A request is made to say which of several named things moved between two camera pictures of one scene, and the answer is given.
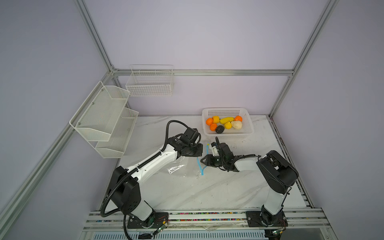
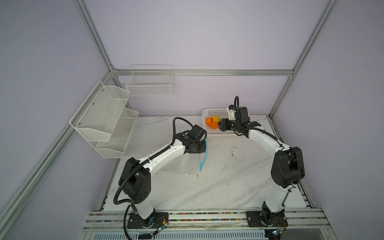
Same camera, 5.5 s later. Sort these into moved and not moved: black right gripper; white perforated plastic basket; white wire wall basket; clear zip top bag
Moved: black right gripper
Not moved: clear zip top bag; white wire wall basket; white perforated plastic basket
